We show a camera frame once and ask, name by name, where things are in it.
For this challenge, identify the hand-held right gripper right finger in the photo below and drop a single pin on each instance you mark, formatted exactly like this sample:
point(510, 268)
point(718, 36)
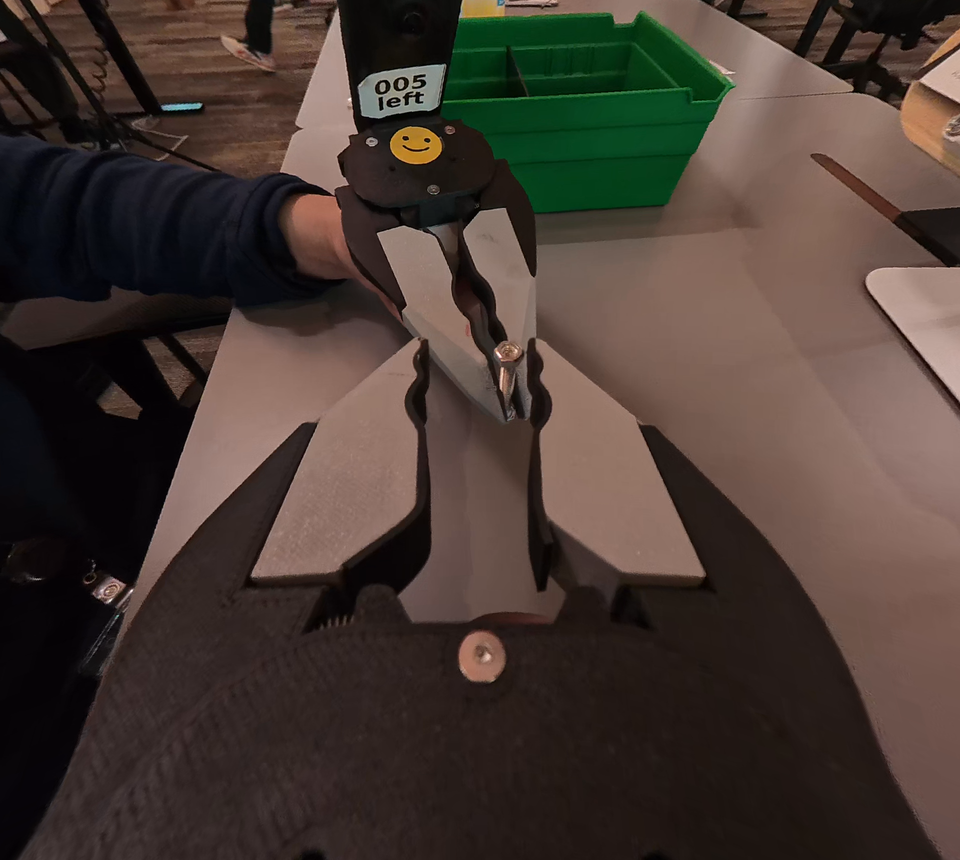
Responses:
point(615, 493)

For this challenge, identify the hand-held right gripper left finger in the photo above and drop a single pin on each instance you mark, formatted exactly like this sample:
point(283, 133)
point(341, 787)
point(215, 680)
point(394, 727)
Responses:
point(345, 493)

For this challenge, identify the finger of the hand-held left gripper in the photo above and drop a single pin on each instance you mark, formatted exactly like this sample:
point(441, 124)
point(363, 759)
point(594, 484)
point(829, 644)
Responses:
point(427, 298)
point(506, 268)

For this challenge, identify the silver bolt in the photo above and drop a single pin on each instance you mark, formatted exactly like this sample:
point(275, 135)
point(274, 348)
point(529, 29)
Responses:
point(506, 373)

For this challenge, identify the green plastic bin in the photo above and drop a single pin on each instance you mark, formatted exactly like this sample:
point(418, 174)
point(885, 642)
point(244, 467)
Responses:
point(600, 155)

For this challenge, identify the person's left forearm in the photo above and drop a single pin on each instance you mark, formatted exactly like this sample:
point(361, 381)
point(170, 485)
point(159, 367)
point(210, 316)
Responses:
point(135, 223)

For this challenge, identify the person's left hand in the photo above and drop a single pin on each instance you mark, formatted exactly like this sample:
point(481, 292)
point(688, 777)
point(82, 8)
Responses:
point(319, 238)

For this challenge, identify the white tablet stand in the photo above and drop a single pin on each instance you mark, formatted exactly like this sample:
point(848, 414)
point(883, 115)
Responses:
point(922, 320)

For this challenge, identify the black flat block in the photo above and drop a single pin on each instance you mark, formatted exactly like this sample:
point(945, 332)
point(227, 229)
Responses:
point(934, 234)

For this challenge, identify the white instruction sheet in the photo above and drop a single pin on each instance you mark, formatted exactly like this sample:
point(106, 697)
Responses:
point(946, 77)

